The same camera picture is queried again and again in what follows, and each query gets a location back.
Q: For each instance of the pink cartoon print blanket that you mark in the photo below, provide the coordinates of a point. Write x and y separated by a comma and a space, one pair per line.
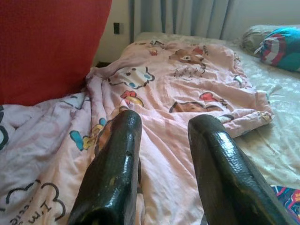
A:
175, 89

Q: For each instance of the grey pleated curtain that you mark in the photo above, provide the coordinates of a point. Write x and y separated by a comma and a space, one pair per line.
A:
182, 16

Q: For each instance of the bed with grey floral sheet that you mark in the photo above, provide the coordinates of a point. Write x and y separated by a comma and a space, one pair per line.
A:
276, 98

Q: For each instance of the red white blue bolster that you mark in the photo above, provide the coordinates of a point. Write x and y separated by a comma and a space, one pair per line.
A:
283, 51

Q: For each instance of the large red cushion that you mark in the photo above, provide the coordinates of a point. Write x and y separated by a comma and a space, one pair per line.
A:
47, 47

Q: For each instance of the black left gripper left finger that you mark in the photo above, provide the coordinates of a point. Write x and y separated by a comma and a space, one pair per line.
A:
112, 175

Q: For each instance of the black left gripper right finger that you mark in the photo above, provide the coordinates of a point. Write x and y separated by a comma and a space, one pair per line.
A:
225, 178

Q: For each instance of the colourful comic book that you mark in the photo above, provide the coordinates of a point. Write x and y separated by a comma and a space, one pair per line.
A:
290, 199

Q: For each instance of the grey knotted pillow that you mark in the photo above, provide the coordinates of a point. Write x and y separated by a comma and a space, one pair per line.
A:
252, 37

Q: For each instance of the wall power outlet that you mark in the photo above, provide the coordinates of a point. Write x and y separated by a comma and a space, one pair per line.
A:
116, 28

